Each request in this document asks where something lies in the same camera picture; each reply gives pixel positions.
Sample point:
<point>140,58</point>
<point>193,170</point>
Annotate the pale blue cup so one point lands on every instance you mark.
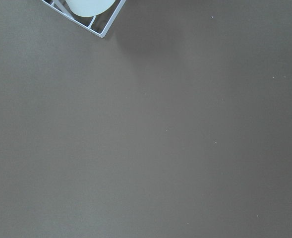
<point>89,8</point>

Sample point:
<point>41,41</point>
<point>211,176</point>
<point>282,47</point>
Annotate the metal wire rack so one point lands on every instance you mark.
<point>98,25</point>

